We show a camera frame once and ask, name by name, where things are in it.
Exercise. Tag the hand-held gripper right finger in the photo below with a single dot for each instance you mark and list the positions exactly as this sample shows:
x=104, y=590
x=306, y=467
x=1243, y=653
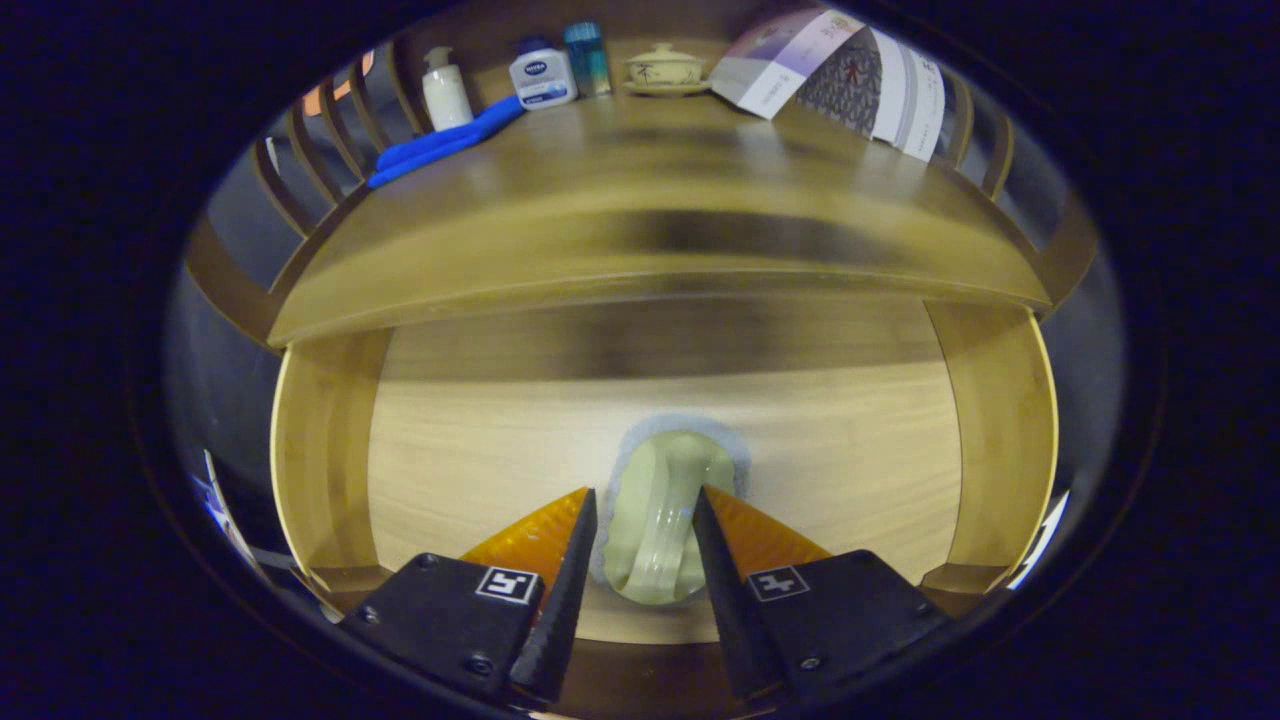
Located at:
x=725, y=600

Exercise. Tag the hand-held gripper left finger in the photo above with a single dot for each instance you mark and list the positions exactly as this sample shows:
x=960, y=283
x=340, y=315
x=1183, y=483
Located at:
x=570, y=600

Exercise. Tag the pale green scrubbing brush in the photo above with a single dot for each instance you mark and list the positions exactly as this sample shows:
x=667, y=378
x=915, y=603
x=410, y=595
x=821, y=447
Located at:
x=660, y=510

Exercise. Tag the wooden drawer with black knob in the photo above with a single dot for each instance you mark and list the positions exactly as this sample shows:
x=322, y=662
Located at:
x=480, y=440

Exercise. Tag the wooden countertop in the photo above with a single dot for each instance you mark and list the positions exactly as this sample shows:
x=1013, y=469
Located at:
x=620, y=180

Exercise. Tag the black backdrop cloth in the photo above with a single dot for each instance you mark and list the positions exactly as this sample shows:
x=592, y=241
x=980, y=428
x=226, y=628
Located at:
x=215, y=380

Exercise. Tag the blue folded cloth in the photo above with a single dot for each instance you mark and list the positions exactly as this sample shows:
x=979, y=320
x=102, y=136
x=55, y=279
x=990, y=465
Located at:
x=440, y=145

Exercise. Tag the white pump bottle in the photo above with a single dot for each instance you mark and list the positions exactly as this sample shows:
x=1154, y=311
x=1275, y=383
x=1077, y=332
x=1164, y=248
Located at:
x=447, y=95

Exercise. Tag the white lotion bottle blue cap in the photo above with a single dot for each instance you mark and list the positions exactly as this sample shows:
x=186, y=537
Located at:
x=543, y=75

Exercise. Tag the thin white book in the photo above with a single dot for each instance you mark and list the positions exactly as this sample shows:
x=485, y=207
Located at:
x=890, y=95

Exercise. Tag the beige lidded ceramic cup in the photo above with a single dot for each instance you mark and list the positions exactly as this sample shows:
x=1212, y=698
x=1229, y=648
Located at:
x=665, y=70

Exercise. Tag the teal slim bottle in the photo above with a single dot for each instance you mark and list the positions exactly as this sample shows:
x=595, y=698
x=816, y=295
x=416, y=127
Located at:
x=588, y=58

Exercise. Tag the pink and white leaning book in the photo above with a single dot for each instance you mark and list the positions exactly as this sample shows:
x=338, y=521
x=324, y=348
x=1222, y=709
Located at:
x=775, y=60

